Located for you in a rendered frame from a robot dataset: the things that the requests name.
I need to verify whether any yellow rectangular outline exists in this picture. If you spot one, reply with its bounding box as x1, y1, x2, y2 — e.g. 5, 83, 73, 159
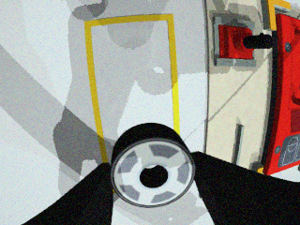
83, 14, 180, 162

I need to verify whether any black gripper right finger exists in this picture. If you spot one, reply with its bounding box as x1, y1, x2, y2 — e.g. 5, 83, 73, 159
191, 151, 300, 225

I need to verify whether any black wheel with grey hub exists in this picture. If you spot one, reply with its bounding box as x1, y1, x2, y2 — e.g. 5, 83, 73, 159
110, 123, 196, 207

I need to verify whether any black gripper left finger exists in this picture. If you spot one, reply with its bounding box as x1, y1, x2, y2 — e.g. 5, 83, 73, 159
22, 162, 113, 225

